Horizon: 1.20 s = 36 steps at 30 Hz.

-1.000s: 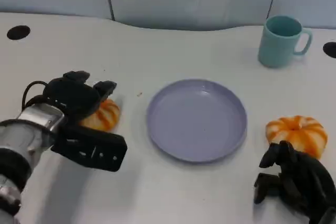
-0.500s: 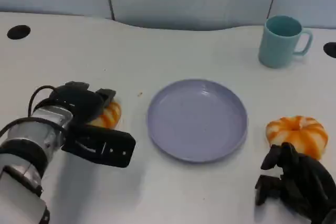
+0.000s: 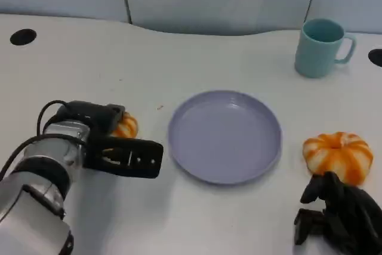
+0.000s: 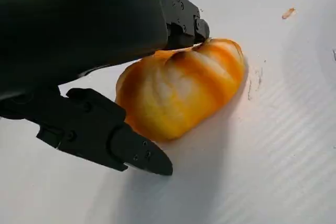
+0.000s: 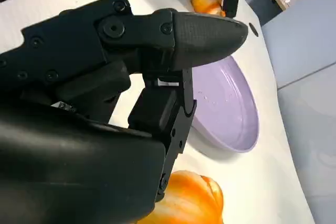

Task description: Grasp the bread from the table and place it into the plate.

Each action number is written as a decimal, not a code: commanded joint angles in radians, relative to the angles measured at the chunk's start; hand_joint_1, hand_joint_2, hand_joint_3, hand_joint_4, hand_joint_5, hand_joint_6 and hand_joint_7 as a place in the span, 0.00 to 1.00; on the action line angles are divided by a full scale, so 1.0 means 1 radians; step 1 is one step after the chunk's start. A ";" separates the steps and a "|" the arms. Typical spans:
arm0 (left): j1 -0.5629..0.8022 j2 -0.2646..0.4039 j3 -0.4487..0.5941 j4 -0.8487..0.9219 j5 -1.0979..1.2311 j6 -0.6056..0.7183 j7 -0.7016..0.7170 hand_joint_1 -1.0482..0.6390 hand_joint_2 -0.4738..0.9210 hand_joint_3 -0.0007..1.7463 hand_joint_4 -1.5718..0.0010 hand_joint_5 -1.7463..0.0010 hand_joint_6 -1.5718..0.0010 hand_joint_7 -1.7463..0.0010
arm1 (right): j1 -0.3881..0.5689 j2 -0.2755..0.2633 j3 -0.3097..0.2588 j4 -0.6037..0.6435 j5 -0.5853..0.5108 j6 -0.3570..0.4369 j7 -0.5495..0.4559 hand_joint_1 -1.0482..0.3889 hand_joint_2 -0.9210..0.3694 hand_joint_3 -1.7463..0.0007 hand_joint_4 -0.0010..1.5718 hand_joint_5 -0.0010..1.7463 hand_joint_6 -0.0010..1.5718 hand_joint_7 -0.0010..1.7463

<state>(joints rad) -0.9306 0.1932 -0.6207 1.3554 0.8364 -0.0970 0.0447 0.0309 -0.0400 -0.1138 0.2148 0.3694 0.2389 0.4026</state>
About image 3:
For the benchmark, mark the lilac plate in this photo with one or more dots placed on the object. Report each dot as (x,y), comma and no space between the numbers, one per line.
(224,138)

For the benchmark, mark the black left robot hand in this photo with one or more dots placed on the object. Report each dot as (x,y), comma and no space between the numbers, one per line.
(92,116)

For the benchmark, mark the orange and white toy bread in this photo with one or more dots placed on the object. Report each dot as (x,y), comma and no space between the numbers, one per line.
(129,125)
(337,155)

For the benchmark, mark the pale green mug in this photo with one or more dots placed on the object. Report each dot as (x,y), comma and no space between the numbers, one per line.
(316,52)

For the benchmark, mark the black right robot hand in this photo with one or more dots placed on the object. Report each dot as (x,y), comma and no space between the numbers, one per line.
(349,213)

